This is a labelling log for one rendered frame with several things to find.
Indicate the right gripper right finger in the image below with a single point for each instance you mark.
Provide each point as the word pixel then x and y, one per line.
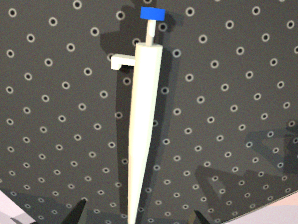
pixel 197 218

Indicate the white pipette with blue push button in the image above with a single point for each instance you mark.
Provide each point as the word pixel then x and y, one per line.
pixel 146 64

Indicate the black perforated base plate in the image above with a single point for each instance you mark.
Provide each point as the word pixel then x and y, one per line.
pixel 225 130

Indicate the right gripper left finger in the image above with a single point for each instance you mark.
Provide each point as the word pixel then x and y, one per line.
pixel 77 215

